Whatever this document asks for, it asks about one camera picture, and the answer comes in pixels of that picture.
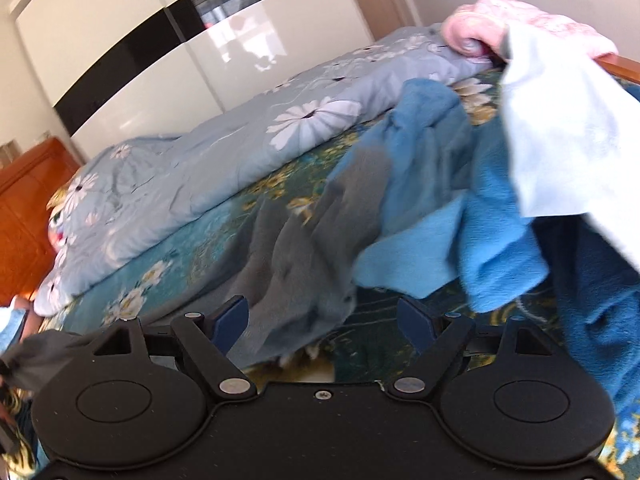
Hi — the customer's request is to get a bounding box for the grey sweater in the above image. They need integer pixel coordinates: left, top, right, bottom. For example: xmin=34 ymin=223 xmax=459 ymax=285
xmin=0 ymin=144 xmax=396 ymax=391

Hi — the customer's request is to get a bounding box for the blue fleece garment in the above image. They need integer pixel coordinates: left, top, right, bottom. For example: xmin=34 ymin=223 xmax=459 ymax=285
xmin=329 ymin=79 xmax=639 ymax=416

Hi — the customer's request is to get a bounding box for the light blue floral quilt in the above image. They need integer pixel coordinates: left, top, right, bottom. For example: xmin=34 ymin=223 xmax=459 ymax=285
xmin=35 ymin=25 xmax=491 ymax=316

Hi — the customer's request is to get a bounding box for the blue and pink pillow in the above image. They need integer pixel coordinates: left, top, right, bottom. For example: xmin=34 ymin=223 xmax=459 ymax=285
xmin=0 ymin=296 xmax=42 ymax=352

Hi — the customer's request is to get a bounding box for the orange wooden headboard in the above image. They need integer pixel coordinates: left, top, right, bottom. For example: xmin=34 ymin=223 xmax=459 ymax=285
xmin=0 ymin=136 xmax=79 ymax=306

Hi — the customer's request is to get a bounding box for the white cloth garment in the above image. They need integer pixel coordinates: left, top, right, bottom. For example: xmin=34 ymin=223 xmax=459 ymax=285
xmin=500 ymin=25 xmax=639 ymax=266

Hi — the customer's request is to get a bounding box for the white black-striped wardrobe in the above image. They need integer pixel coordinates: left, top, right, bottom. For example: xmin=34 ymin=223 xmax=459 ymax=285
xmin=11 ymin=0 xmax=372 ymax=158

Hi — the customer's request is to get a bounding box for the pink fleece garment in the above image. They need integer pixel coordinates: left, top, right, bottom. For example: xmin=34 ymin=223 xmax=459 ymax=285
xmin=440 ymin=0 xmax=618 ymax=58

